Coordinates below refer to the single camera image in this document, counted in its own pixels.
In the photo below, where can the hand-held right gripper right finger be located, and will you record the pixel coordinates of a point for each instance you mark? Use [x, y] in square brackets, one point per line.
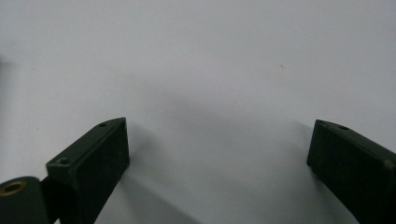
[355, 168]

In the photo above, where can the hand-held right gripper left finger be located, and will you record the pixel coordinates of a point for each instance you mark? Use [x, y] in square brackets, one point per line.
[90, 168]

